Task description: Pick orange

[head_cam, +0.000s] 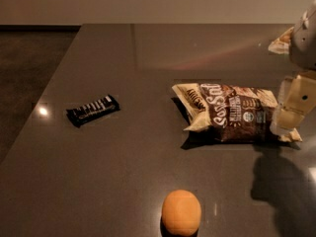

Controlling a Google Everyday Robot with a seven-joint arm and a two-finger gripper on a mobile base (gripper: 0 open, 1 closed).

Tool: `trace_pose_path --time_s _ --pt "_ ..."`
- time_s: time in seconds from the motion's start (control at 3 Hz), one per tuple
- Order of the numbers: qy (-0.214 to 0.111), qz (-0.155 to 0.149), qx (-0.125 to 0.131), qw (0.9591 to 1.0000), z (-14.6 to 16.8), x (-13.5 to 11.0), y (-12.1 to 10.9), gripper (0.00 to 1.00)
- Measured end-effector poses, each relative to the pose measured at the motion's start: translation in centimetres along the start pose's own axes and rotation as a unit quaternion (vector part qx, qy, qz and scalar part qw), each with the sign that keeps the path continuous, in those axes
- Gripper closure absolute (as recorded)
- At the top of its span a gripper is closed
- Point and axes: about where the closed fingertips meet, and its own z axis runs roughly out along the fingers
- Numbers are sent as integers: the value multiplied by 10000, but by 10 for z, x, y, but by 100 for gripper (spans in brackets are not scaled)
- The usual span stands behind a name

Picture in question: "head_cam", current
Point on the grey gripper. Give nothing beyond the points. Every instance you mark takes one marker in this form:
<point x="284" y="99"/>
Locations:
<point x="304" y="44"/>

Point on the orange fruit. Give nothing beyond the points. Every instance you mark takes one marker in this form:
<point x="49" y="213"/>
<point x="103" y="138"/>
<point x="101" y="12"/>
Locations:
<point x="181" y="213"/>

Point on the brown chips bag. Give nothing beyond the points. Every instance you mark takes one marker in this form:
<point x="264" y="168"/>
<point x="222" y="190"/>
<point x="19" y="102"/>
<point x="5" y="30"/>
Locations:
<point x="231" y="113"/>

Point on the black candy bar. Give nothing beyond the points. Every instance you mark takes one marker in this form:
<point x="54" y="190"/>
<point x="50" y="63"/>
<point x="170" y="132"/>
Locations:
<point x="94" y="110"/>

